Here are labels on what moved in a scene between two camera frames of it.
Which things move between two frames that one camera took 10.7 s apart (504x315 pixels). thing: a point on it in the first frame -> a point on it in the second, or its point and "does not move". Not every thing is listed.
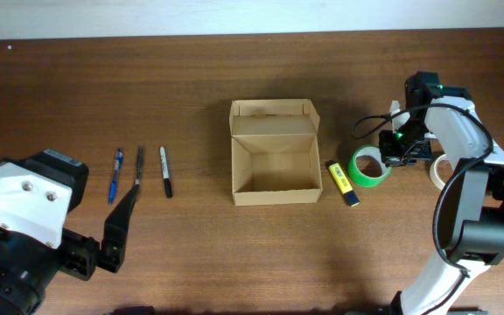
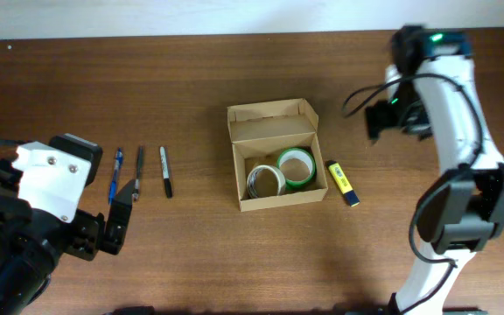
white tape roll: [433, 171] -> [250, 181]
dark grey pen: [139, 164] does not move
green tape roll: [372, 150] -> [302, 154]
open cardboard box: [275, 154] does not move
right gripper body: [403, 154] -> [375, 120]
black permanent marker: [168, 186] does not move
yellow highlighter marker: [346, 187] does not move
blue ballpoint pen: [117, 166] does not move
